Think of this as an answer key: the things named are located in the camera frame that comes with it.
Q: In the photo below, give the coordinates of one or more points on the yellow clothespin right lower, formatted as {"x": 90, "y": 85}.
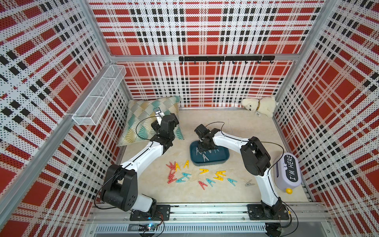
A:
{"x": 217, "y": 177}

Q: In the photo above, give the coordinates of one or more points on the yellow clothespin center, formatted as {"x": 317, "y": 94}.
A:
{"x": 203, "y": 171}

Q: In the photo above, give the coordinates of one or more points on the white wire mesh shelf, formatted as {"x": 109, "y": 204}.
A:
{"x": 94, "y": 105}

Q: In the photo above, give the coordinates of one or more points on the red clothespin left lower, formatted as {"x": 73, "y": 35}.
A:
{"x": 171, "y": 180}

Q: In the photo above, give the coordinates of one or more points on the red clothespin center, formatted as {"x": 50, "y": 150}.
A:
{"x": 203, "y": 185}

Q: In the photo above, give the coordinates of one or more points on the green circuit board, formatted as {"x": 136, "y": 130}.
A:
{"x": 147, "y": 227}

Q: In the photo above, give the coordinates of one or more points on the white plush dog toy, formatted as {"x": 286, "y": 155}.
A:
{"x": 265, "y": 106}

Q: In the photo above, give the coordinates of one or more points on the patterned teal yellow pillow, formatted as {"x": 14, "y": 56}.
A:
{"x": 140, "y": 115}

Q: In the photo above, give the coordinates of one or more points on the yellow clothespin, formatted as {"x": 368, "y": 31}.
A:
{"x": 203, "y": 171}
{"x": 177, "y": 167}
{"x": 221, "y": 173}
{"x": 217, "y": 177}
{"x": 186, "y": 164}

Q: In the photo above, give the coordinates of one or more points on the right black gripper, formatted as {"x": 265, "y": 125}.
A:
{"x": 200, "y": 148}

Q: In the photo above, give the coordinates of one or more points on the red clothespin left middle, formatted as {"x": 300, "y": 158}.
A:
{"x": 171, "y": 175}

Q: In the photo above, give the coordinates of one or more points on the black wall hook rail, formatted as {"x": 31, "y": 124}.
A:
{"x": 258, "y": 58}

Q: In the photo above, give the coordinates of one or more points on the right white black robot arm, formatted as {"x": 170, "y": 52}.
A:
{"x": 256, "y": 160}

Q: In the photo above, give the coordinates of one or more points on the yellow clothespin right upper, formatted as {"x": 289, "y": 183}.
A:
{"x": 221, "y": 173}

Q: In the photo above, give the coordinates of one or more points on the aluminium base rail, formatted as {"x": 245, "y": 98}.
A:
{"x": 299, "y": 219}

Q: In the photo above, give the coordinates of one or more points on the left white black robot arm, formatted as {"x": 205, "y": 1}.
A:
{"x": 120, "y": 188}

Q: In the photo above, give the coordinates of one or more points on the teal plastic storage box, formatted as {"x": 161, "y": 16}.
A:
{"x": 214, "y": 158}

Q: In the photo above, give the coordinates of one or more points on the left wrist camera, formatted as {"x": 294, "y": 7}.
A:
{"x": 159, "y": 114}

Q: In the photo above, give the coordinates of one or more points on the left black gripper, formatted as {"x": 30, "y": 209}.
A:
{"x": 155, "y": 126}

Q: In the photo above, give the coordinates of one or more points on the yellow clothespin left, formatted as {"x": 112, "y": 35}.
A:
{"x": 177, "y": 167}

